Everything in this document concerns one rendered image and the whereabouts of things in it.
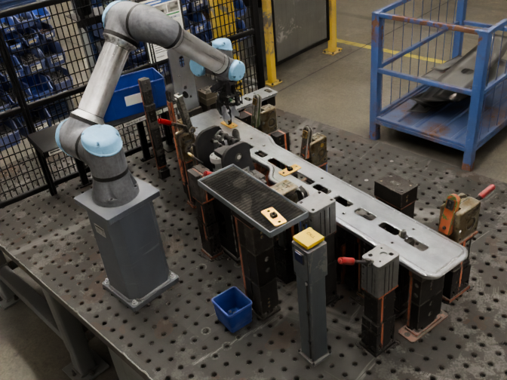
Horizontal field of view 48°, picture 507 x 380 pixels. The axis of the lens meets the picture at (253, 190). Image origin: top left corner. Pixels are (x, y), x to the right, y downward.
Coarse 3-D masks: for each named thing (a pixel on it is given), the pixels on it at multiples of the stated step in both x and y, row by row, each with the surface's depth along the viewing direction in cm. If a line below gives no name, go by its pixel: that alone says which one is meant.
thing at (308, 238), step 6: (306, 228) 152; (300, 234) 150; (306, 234) 150; (312, 234) 150; (318, 234) 149; (294, 240) 150; (300, 240) 148; (306, 240) 148; (312, 240) 148; (318, 240) 148; (306, 246) 146; (312, 246) 147
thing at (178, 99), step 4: (184, 92) 222; (176, 96) 220; (180, 96) 220; (184, 96) 222; (188, 96) 223; (172, 100) 221; (176, 100) 220; (180, 100) 220; (180, 104) 221; (184, 104) 222; (180, 108) 223; (184, 108) 223; (180, 112) 225; (184, 112) 224; (180, 116) 228; (184, 116) 225; (188, 116) 226; (184, 120) 226; (188, 120) 226; (184, 124) 230; (188, 124) 227; (188, 128) 228
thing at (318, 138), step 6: (312, 138) 217; (318, 138) 216; (324, 138) 217; (312, 144) 214; (318, 144) 217; (324, 144) 219; (312, 150) 216; (318, 150) 218; (324, 150) 221; (312, 156) 217; (318, 156) 219; (324, 156) 221; (312, 162) 219; (318, 162) 221; (324, 162) 223; (324, 168) 225; (324, 192) 230
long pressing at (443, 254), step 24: (192, 120) 250; (216, 120) 248; (240, 120) 247; (264, 144) 226; (312, 168) 207; (312, 192) 194; (336, 192) 193; (360, 192) 192; (336, 216) 182; (360, 216) 181; (384, 216) 179; (408, 216) 179; (384, 240) 170; (432, 240) 168; (408, 264) 160; (432, 264) 159; (456, 264) 159
